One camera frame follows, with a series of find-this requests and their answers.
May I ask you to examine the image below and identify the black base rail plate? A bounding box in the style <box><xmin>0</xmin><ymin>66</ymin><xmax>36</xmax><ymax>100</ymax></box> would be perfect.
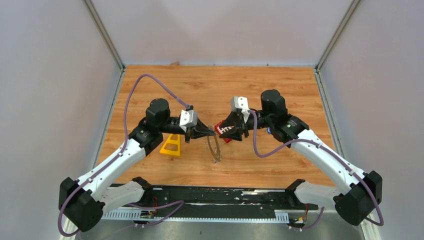
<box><xmin>121</xmin><ymin>185</ymin><xmax>318</xmax><ymax>218</ymax></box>

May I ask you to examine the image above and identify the white slotted cable duct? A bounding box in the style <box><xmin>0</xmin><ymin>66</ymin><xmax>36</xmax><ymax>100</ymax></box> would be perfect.
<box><xmin>101</xmin><ymin>208</ymin><xmax>290</xmax><ymax>224</ymax></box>

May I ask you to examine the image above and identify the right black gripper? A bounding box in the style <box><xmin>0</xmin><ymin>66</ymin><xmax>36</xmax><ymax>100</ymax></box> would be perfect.
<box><xmin>218</xmin><ymin>111</ymin><xmax>273</xmax><ymax>141</ymax></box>

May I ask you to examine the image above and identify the red window toy block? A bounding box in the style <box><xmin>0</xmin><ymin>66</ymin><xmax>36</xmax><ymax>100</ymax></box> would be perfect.
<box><xmin>214</xmin><ymin>124</ymin><xmax>233</xmax><ymax>144</ymax></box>

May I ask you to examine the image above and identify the yellow triangular toy block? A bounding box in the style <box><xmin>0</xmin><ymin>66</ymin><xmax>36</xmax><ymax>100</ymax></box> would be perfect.
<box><xmin>159</xmin><ymin>134</ymin><xmax>181</xmax><ymax>157</ymax></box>

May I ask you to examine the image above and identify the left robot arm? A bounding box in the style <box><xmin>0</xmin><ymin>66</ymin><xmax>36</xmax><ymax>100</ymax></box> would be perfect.
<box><xmin>58</xmin><ymin>98</ymin><xmax>215</xmax><ymax>232</ymax></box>

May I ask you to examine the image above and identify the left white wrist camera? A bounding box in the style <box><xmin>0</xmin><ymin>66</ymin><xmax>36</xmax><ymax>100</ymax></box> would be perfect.
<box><xmin>179</xmin><ymin>109</ymin><xmax>198</xmax><ymax>133</ymax></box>

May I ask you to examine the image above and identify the grey metal keyring disc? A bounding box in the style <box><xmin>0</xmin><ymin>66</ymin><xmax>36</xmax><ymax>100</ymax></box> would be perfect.
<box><xmin>206</xmin><ymin>125</ymin><xmax>222</xmax><ymax>164</ymax></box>

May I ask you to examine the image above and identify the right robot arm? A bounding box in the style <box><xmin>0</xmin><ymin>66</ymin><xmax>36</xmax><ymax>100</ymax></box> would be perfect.
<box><xmin>221</xmin><ymin>89</ymin><xmax>385</xmax><ymax>227</ymax></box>

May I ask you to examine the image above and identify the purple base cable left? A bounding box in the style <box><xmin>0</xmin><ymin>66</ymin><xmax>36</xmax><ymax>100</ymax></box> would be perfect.
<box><xmin>127</xmin><ymin>200</ymin><xmax>185</xmax><ymax>229</ymax></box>

